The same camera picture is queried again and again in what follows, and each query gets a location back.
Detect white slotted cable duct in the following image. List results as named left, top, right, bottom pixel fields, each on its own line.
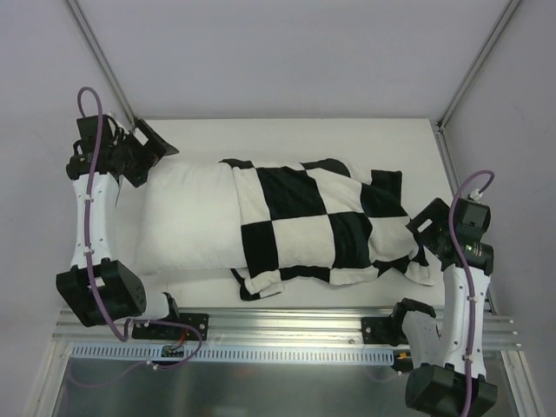
left=71, top=343, right=394, bottom=367

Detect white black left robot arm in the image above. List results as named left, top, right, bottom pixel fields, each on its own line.
left=56, top=115, right=182, bottom=339

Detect left aluminium frame post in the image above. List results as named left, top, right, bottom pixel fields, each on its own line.
left=63, top=0, right=136, bottom=126

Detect black white checkered pillowcase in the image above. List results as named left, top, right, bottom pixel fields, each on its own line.
left=224, top=158, right=434, bottom=301

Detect white pillow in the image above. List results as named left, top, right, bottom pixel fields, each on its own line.
left=135, top=161, right=247, bottom=275

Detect aluminium frame post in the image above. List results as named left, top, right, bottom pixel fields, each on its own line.
left=435, top=0, right=522, bottom=128
left=63, top=0, right=136, bottom=126

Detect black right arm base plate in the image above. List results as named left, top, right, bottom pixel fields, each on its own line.
left=361, top=317, right=400, bottom=347

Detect right aluminium frame post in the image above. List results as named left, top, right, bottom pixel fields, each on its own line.
left=435, top=0, right=522, bottom=128

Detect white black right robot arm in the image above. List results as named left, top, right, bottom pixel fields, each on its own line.
left=389, top=198, right=498, bottom=416

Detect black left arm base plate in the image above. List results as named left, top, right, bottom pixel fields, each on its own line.
left=131, top=313, right=209, bottom=341

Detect aluminium mounting rail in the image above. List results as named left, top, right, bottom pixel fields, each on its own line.
left=52, top=307, right=524, bottom=351

